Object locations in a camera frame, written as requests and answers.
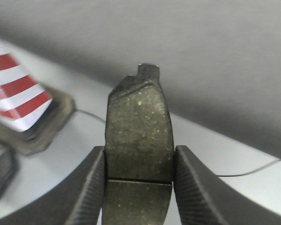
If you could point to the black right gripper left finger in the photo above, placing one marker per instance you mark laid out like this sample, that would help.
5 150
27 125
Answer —
77 200

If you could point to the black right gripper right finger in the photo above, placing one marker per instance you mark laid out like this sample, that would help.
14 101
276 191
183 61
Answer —
204 199

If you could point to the dark brake pad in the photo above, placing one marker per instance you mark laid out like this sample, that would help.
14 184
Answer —
139 151

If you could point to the left red white cone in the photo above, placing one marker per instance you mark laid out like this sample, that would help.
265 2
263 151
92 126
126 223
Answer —
8 166

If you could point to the red white cone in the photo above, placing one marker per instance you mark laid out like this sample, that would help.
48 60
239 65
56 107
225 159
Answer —
31 113
8 166

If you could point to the right red white cone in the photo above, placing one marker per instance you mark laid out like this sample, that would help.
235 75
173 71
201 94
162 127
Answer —
31 113

